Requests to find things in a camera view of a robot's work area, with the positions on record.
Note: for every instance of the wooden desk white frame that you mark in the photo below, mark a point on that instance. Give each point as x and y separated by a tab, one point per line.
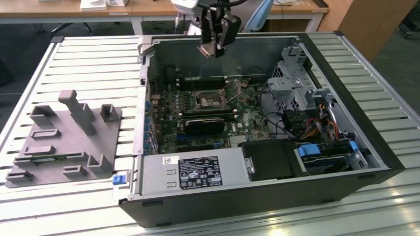
97	14
301	9

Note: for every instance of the green motherboard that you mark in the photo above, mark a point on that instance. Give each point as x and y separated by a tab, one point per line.
249	118

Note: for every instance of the black open PC case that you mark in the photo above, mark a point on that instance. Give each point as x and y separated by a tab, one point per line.
229	206

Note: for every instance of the wooden cabinet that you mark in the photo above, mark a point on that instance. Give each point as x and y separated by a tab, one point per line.
367	24

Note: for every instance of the white box with print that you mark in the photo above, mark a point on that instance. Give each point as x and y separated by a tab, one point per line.
117	3

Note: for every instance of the blue disk carrier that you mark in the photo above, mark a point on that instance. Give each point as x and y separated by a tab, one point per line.
308	149

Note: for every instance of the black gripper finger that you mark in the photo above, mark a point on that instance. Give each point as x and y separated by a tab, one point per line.
229	29
208	27

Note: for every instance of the silver CPU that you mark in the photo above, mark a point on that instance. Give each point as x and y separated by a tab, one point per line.
204	51

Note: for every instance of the plain white box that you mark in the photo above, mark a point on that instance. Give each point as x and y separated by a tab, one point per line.
93	6

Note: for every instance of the silver chipset heatsink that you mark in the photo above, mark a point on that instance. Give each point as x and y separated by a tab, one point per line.
236	140

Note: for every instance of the blue drive bay clip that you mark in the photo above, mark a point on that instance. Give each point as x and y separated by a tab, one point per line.
353	147

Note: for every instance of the black RAM stick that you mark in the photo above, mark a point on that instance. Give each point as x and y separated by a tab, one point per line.
207	78

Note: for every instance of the grey parts rack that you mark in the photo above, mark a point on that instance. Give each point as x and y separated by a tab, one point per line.
72	147

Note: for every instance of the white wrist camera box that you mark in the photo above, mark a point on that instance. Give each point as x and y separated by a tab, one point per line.
185	5

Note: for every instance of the blue case latch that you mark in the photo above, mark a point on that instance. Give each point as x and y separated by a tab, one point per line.
119	179

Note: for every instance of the black office chair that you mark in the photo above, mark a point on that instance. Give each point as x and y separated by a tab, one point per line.
413	25

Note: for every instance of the green RAM stick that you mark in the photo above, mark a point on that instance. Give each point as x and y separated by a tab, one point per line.
59	157

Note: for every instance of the silver metal drive cage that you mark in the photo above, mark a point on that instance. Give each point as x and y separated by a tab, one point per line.
288	93

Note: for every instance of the grey power supply with label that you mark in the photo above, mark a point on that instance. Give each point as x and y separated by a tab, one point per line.
157	177

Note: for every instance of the black graphics card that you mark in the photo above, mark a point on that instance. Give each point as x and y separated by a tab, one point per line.
203	126

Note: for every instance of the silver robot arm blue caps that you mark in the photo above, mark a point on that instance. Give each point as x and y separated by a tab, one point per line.
259	13

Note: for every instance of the CPU socket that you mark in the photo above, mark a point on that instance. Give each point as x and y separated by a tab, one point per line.
209	100

